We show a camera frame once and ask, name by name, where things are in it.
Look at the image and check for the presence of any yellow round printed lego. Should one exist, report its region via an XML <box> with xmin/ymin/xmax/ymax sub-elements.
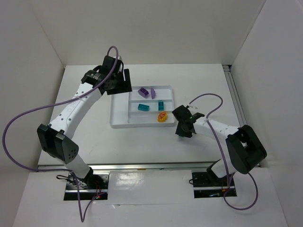
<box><xmin>157</xmin><ymin>112</ymin><xmax>168</xmax><ymax>122</ymax></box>

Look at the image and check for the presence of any purple rounded lego brick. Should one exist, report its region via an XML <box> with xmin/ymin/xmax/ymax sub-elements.
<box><xmin>151</xmin><ymin>88</ymin><xmax>156</xmax><ymax>99</ymax></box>

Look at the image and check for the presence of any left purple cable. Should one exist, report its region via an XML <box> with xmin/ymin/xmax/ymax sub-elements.
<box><xmin>2</xmin><ymin>46</ymin><xmax>119</xmax><ymax>223</ymax></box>

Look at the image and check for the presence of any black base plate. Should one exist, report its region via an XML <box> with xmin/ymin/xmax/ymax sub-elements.
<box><xmin>188</xmin><ymin>172</ymin><xmax>237</xmax><ymax>199</ymax></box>
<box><xmin>57</xmin><ymin>173</ymin><xmax>109</xmax><ymax>201</ymax></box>

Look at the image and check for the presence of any purple square lego brick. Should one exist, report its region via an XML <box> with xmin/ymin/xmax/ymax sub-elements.
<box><xmin>138</xmin><ymin>87</ymin><xmax>149</xmax><ymax>98</ymax></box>

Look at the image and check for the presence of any aluminium front rail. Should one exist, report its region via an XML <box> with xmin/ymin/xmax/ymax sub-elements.
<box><xmin>36</xmin><ymin>161</ymin><xmax>261</xmax><ymax>172</ymax></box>

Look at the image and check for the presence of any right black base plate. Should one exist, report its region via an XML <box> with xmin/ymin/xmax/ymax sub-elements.
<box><xmin>188</xmin><ymin>172</ymin><xmax>237</xmax><ymax>199</ymax></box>

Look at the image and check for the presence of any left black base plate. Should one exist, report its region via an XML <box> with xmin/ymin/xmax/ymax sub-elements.
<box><xmin>57</xmin><ymin>173</ymin><xmax>109</xmax><ymax>201</ymax></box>

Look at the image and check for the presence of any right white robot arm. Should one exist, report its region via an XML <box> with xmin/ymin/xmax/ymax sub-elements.
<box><xmin>172</xmin><ymin>105</ymin><xmax>267</xmax><ymax>186</ymax></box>

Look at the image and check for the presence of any teal rounded lego brick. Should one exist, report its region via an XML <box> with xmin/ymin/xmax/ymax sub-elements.
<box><xmin>158</xmin><ymin>101</ymin><xmax>164</xmax><ymax>111</ymax></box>

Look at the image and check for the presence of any aluminium rail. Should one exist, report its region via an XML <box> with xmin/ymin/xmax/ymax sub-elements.
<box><xmin>36</xmin><ymin>161</ymin><xmax>261</xmax><ymax>172</ymax></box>
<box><xmin>222</xmin><ymin>65</ymin><xmax>247</xmax><ymax>126</ymax></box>

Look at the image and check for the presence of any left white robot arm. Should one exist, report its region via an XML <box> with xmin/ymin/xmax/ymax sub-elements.
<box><xmin>37</xmin><ymin>55</ymin><xmax>132</xmax><ymax>189</ymax></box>

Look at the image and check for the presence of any white divided sorting tray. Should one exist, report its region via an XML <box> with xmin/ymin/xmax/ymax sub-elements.
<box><xmin>109</xmin><ymin>85</ymin><xmax>176</xmax><ymax>129</ymax></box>

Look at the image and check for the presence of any aluminium right side rail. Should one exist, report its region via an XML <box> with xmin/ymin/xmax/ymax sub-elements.
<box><xmin>222</xmin><ymin>65</ymin><xmax>247</xmax><ymax>126</ymax></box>

